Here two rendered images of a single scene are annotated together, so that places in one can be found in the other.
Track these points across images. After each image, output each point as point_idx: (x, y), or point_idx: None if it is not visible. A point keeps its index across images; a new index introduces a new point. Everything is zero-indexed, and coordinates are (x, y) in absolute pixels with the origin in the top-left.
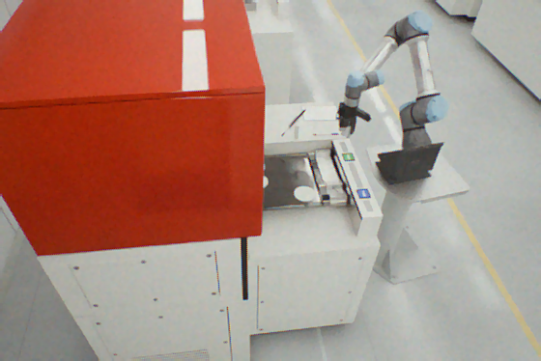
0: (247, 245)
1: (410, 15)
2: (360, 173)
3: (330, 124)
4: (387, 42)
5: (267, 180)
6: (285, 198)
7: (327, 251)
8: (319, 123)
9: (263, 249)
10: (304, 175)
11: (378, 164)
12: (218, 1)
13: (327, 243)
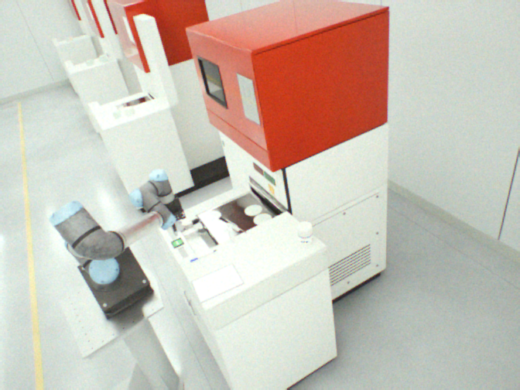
0: None
1: (79, 205)
2: (165, 234)
3: (200, 271)
4: (115, 230)
5: (246, 213)
6: (226, 207)
7: (190, 207)
8: (214, 268)
9: (232, 193)
10: (217, 229)
11: (150, 287)
12: (241, 36)
13: (190, 211)
